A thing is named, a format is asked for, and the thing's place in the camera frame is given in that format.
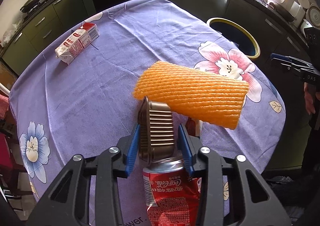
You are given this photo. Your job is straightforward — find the orange foam fruit net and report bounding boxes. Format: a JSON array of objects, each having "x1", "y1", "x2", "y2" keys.
[{"x1": 134, "y1": 61, "x2": 250, "y2": 130}]

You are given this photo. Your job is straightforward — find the black wok with lid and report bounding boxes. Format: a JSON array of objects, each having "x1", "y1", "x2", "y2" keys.
[{"x1": 20, "y1": 0, "x2": 41, "y2": 13}]

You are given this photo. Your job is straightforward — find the patterned plate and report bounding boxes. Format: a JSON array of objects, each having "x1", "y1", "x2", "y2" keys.
[{"x1": 308, "y1": 3, "x2": 320, "y2": 26}]

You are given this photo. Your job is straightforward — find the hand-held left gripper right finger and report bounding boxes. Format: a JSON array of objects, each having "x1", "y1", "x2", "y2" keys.
[{"x1": 177, "y1": 123, "x2": 292, "y2": 226}]

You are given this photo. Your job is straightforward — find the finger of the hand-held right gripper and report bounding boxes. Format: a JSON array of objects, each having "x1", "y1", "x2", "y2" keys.
[
  {"x1": 270, "y1": 53, "x2": 314, "y2": 67},
  {"x1": 271, "y1": 58, "x2": 302, "y2": 72}
]

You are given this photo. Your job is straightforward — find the white and red milk carton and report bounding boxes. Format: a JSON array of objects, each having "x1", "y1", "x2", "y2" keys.
[{"x1": 55, "y1": 23, "x2": 100, "y2": 65}]

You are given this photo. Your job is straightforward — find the yellow-rimmed black trash bin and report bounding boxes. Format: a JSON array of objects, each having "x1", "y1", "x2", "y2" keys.
[{"x1": 206, "y1": 17, "x2": 260, "y2": 59}]

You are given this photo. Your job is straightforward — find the clear plastic bag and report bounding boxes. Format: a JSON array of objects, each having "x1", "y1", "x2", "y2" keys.
[{"x1": 0, "y1": 26, "x2": 15, "y2": 46}]

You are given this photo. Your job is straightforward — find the brown ribbed metal tin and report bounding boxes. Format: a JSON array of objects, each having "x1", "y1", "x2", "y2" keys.
[{"x1": 137, "y1": 96, "x2": 175, "y2": 166}]

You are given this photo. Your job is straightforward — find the person's right hand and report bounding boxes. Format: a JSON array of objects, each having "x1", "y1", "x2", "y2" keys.
[{"x1": 303, "y1": 83, "x2": 317, "y2": 114}]

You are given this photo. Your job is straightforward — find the purple floral tablecloth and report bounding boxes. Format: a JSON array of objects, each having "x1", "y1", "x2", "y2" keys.
[{"x1": 9, "y1": 0, "x2": 286, "y2": 226}]

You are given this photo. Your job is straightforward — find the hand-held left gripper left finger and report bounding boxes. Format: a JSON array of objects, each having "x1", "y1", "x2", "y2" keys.
[{"x1": 26, "y1": 123, "x2": 140, "y2": 226}]

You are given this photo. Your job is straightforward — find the crushed red soda can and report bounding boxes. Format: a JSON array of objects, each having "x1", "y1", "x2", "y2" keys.
[{"x1": 142, "y1": 160, "x2": 203, "y2": 226}]

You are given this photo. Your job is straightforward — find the red wooden chair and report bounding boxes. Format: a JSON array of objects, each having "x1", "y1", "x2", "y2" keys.
[{"x1": 0, "y1": 121, "x2": 28, "y2": 191}]

